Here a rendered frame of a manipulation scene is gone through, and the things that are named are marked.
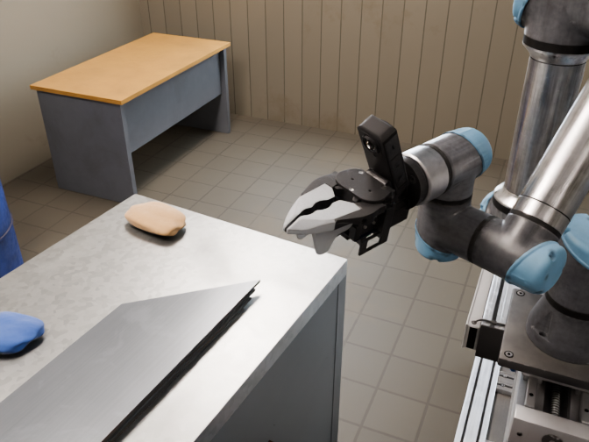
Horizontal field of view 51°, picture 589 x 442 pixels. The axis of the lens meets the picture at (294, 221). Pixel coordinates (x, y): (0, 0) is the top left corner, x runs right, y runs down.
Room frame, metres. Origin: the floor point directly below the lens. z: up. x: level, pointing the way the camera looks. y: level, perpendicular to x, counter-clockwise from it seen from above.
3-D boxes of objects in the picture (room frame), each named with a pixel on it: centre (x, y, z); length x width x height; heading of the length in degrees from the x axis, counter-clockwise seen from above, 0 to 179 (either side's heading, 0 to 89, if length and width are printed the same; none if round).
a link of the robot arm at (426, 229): (0.79, -0.23, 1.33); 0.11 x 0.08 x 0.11; 41
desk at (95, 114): (3.79, 0.96, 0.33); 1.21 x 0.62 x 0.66; 157
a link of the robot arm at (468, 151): (0.80, -0.22, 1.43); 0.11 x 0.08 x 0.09; 131
